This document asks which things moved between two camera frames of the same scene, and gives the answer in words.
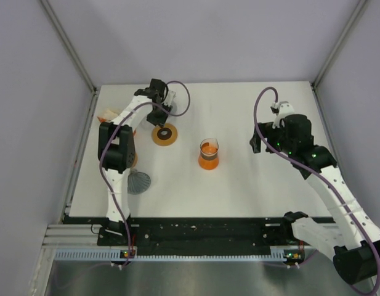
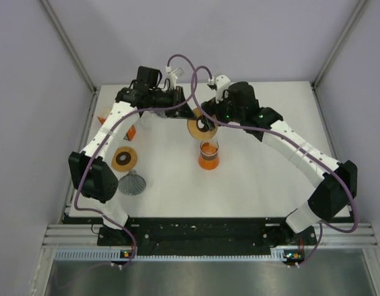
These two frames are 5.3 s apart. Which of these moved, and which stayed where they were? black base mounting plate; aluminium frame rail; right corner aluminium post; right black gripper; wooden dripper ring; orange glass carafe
Moved: wooden dripper ring; right black gripper
Stayed: orange glass carafe; aluminium frame rail; black base mounting plate; right corner aluminium post
